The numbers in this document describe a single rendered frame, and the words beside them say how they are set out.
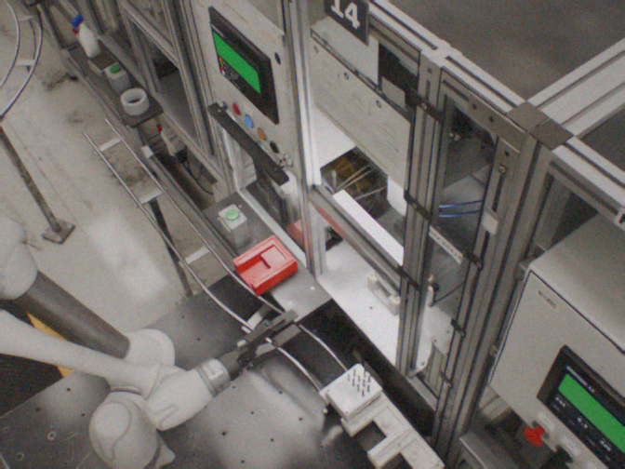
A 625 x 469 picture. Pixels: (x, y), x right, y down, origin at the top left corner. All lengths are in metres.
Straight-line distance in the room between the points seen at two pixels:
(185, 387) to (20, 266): 0.49
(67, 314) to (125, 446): 0.40
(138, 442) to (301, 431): 0.49
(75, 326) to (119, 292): 1.44
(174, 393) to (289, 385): 0.59
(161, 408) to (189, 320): 0.71
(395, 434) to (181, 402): 0.60
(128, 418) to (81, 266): 1.62
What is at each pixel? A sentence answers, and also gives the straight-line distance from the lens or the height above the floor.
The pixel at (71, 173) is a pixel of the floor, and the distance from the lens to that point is 3.94.
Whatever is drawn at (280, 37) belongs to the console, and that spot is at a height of 1.82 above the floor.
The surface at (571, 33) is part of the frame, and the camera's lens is 1.23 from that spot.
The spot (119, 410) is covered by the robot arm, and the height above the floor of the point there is 0.96.
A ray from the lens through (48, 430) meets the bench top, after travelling 2.40.
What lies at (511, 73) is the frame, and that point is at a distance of 1.14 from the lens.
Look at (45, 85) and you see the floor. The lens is 4.51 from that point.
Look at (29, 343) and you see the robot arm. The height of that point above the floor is 1.34.
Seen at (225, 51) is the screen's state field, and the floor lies 1.65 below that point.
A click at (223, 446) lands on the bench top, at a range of 2.22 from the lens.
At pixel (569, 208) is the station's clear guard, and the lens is 1.08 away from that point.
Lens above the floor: 2.75
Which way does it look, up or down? 54 degrees down
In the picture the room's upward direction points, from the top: 6 degrees counter-clockwise
